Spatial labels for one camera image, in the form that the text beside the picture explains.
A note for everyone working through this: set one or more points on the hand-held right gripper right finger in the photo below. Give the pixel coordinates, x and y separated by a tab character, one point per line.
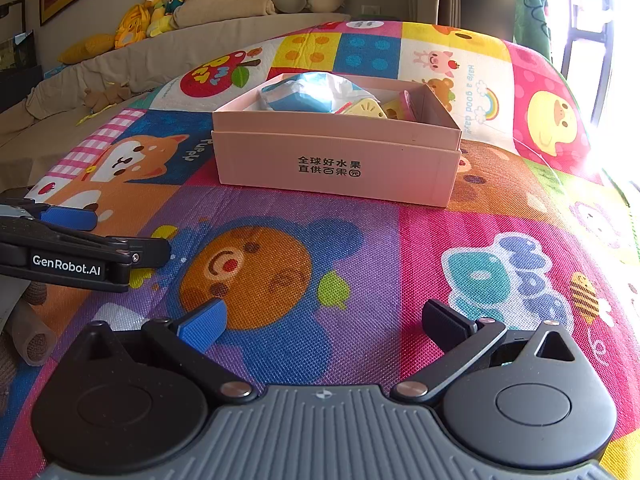
442	320

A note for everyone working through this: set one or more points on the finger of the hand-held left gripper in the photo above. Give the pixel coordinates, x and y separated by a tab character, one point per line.
67	217
145	252

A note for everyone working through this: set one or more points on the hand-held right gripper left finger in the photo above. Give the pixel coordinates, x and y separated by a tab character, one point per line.
205	325

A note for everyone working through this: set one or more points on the pink cardboard box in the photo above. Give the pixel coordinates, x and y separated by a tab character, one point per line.
350	170

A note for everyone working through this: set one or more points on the brown-topped yellow pudding toy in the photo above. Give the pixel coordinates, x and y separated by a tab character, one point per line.
405	105

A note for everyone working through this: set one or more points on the pale yellow block toy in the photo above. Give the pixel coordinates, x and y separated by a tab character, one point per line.
367	107

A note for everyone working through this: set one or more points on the blue tissue packet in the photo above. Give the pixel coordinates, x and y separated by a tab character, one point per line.
310	90

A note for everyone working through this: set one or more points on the colourful cartoon play mat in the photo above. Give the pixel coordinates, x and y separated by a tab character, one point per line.
350	240

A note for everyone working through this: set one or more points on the brown plush toy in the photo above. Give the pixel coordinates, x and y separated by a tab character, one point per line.
105	97

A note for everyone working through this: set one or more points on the dark furniture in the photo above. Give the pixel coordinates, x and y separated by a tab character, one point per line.
17	70

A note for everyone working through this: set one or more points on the beige sofa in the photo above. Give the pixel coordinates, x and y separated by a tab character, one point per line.
125	67

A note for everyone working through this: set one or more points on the yellow cushion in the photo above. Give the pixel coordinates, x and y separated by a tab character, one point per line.
85	49

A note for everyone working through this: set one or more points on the yellow lion plush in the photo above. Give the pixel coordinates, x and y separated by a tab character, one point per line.
130	27

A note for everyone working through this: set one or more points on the yellow duck plush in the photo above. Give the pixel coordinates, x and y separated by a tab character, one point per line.
157	15

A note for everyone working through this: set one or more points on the green cloth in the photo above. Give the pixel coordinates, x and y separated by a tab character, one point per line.
532	15

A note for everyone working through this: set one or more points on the dark window frame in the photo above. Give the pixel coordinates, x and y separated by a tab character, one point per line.
582	35

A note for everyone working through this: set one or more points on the white wall socket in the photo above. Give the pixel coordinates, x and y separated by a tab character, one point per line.
370	9

